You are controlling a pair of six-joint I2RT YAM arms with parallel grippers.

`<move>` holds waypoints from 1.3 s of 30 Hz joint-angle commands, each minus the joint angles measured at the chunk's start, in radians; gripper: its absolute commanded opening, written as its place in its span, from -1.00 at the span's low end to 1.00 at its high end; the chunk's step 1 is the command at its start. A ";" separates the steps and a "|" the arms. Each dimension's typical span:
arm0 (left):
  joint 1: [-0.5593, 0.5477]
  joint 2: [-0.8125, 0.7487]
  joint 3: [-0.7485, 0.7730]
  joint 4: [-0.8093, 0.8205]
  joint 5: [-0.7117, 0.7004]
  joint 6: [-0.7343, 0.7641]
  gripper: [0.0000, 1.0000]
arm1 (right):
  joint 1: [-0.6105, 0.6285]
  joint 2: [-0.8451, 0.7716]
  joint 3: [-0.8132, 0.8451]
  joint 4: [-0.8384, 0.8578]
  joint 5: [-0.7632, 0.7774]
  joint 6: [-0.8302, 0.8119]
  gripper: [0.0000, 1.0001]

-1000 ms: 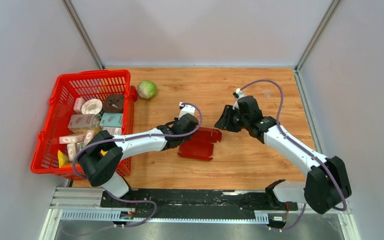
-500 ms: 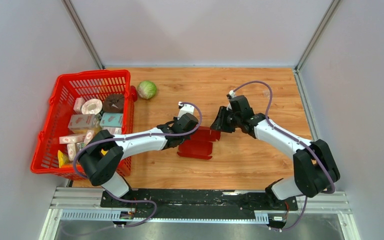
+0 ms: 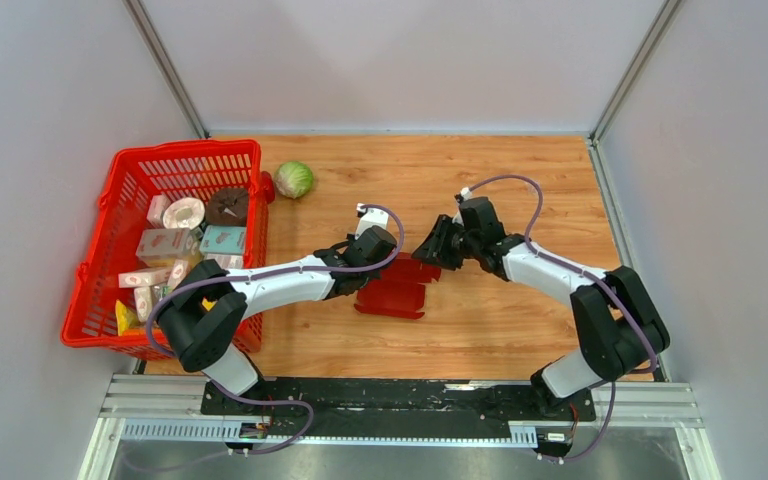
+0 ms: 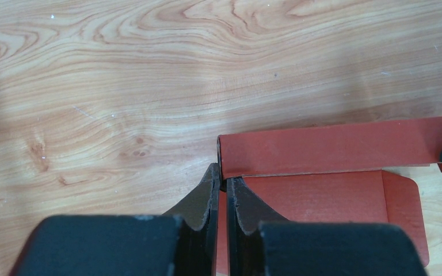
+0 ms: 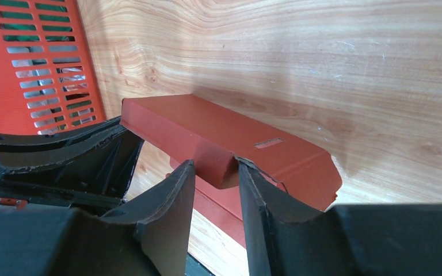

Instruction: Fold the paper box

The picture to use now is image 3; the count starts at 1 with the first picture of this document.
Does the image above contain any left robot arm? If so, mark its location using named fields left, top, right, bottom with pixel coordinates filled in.
left=147, top=226, right=404, bottom=415

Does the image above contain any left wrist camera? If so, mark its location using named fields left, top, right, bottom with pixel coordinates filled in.
left=354, top=203, right=389, bottom=238

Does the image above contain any red plastic basket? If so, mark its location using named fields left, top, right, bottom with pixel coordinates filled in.
left=60, top=139, right=269, bottom=361

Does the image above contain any red pepper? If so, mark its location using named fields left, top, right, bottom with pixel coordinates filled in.
left=260, top=171, right=276, bottom=204

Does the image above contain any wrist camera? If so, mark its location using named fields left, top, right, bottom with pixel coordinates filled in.
left=453, top=187, right=472, bottom=225
left=354, top=203, right=389, bottom=238

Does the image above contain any orange yellow snack bag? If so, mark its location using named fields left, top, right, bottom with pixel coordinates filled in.
left=114, top=300, right=142, bottom=337

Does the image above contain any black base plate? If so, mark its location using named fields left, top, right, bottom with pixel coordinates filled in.
left=200, top=377, right=596, bottom=439

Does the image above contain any pink tape roll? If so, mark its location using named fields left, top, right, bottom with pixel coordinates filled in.
left=162, top=197, right=206, bottom=230

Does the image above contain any red paper box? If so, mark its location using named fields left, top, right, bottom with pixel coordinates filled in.
left=354, top=253, right=442, bottom=320

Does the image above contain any green cabbage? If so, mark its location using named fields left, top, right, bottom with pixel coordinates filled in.
left=273, top=161, right=315, bottom=199

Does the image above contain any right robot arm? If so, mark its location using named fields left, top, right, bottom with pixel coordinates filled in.
left=412, top=197, right=670, bottom=419

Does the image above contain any brown round cake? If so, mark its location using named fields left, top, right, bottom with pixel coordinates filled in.
left=205, top=187, right=250, bottom=227

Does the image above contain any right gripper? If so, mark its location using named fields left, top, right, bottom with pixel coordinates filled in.
left=411, top=215, right=481, bottom=271

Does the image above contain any teal box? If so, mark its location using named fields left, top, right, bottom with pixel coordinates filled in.
left=199, top=225, right=247, bottom=256

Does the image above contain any pink box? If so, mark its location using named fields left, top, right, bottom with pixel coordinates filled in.
left=135, top=228, right=200, bottom=264

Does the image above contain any aluminium frame rail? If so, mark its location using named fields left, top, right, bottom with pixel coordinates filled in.
left=79, top=375, right=720, bottom=479

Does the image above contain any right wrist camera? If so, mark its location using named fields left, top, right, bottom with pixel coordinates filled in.
left=453, top=187, right=472, bottom=225

